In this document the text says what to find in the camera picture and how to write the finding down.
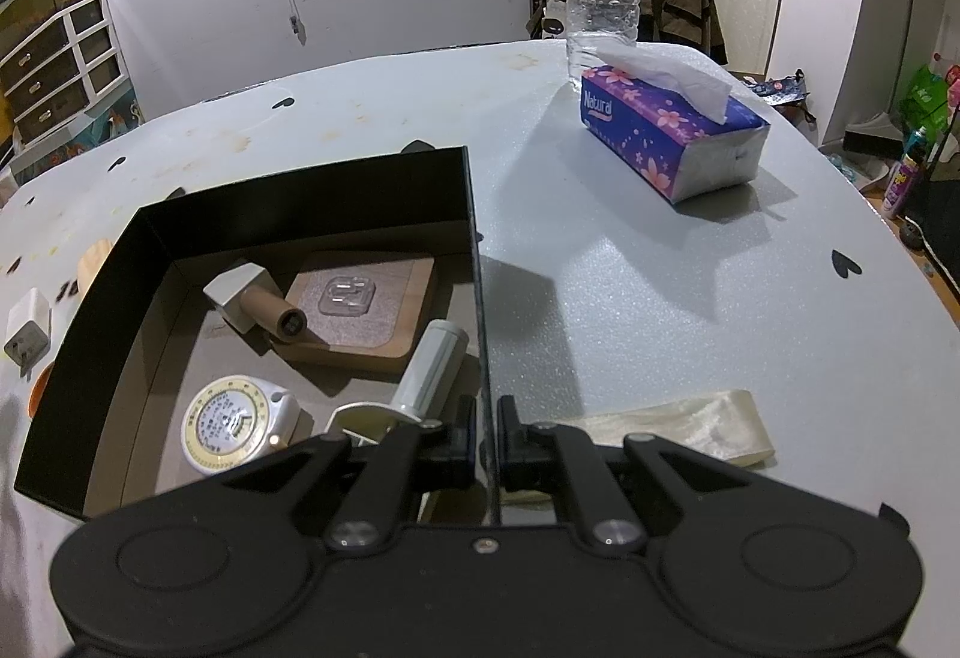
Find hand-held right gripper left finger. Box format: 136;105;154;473
223;394;479;551

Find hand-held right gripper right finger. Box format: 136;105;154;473
498;394;760;551

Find white plastic holder with tube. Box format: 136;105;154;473
325;318;470;443

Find wooden board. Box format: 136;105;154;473
271;250;439;375

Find round white tape measure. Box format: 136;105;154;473
181;376;302;477

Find white cube stamp brown handle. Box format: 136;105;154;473
202;259;308;341

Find black cardboard box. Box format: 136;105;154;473
13;146;501;528

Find cream ribbon strip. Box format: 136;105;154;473
501;389;776;506

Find clear adhesive hook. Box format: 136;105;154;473
316;277;379;319

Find purple floral tissue pack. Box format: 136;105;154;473
580;44;772;205

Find oval wooden box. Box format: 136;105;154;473
76;237;114;293

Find white charger plug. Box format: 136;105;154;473
3;287;53;378

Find purple spray can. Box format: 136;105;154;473
880;128;929;221

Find teal patterned cabinet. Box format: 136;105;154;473
11;86;141;181

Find green plastic bag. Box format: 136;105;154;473
898;64;955;128

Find white drawer unit dark drawers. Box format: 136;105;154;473
0;0;126;143

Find orange handled scissors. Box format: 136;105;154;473
28;363;56;418

